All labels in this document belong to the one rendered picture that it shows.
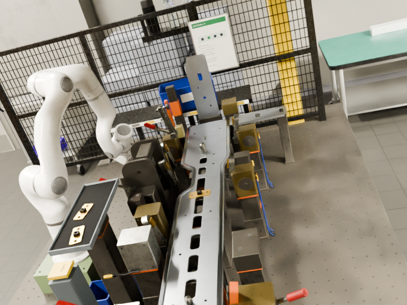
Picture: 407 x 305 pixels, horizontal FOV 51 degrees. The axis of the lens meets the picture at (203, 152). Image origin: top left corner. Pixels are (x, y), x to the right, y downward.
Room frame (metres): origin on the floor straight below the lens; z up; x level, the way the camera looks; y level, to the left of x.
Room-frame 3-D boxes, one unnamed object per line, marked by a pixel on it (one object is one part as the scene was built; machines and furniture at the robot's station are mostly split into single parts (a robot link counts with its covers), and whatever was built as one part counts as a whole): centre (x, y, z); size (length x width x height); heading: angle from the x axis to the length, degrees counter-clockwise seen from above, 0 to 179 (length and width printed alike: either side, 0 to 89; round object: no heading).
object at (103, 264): (1.22, 0.43, 0.92); 0.10 x 0.08 x 0.45; 170
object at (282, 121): (1.93, -0.43, 0.84); 0.05 x 0.05 x 0.29; 80
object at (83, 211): (1.22, 0.44, 1.17); 0.08 x 0.04 x 0.01; 159
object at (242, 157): (1.62, -0.17, 0.84); 0.10 x 0.05 x 0.29; 80
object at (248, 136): (1.75, -0.23, 0.87); 0.12 x 0.07 x 0.35; 80
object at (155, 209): (1.26, 0.26, 0.89); 0.12 x 0.08 x 0.38; 80
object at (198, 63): (2.10, -0.09, 1.17); 0.12 x 0.01 x 0.34; 80
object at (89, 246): (1.22, 0.43, 1.16); 0.37 x 0.14 x 0.02; 170
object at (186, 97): (2.29, -0.01, 1.10); 0.30 x 0.17 x 0.13; 87
